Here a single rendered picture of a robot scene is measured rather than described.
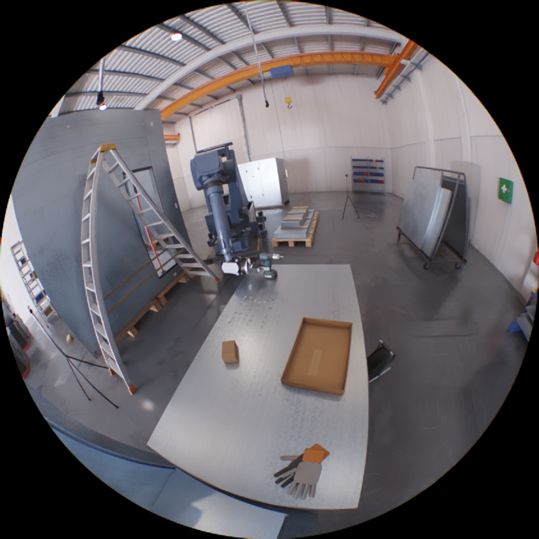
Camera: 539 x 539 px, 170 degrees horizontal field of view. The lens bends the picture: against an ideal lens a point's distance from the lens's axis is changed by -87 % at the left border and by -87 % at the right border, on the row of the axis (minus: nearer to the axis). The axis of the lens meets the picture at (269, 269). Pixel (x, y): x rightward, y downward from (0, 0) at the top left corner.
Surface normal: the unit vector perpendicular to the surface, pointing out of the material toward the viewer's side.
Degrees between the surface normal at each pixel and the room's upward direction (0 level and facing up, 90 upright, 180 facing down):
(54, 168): 90
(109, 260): 90
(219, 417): 0
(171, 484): 0
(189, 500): 0
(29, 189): 90
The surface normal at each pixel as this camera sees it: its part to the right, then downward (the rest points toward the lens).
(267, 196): -0.30, 0.52
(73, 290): 0.94, 0.04
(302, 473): -0.15, -0.85
